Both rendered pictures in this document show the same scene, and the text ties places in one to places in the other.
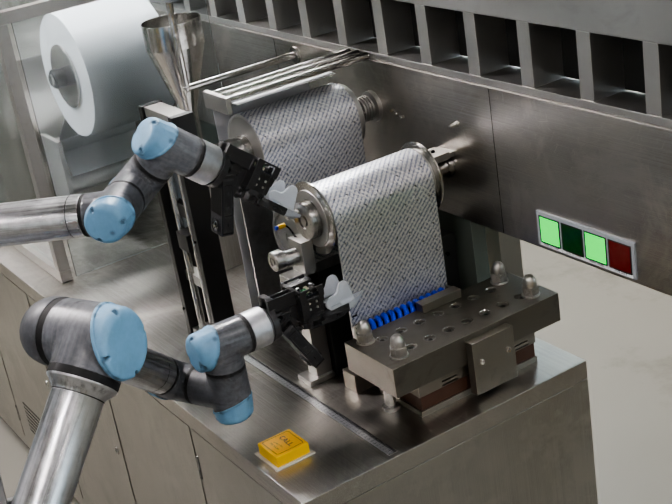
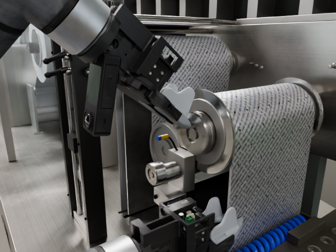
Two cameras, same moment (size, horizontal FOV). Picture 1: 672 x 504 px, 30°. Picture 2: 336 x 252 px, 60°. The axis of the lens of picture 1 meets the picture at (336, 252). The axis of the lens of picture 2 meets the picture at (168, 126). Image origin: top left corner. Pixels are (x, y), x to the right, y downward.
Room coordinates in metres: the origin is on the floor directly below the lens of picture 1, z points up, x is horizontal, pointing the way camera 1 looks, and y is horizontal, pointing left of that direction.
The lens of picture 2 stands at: (1.76, 0.14, 1.41)
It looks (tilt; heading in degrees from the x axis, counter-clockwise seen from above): 17 degrees down; 355
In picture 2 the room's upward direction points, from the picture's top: straight up
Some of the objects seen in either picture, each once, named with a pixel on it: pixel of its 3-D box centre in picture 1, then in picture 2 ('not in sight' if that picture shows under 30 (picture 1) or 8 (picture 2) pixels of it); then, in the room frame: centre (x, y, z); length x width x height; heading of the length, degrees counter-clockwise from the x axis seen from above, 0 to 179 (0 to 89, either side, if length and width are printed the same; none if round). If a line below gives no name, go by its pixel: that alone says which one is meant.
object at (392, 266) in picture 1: (394, 269); (270, 195); (2.24, -0.11, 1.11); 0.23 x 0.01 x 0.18; 120
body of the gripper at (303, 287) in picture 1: (292, 309); (171, 239); (2.12, 0.10, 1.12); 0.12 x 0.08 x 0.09; 120
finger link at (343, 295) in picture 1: (344, 293); (229, 222); (2.16, 0.00, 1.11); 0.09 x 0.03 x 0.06; 118
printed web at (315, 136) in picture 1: (338, 224); (204, 145); (2.41, -0.01, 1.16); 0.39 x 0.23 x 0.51; 30
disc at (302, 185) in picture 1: (313, 218); (202, 131); (2.23, 0.03, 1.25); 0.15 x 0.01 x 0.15; 30
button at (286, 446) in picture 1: (283, 448); not in sight; (1.98, 0.15, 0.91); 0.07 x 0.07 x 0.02; 30
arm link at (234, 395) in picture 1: (223, 389); not in sight; (2.06, 0.25, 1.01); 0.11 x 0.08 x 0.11; 55
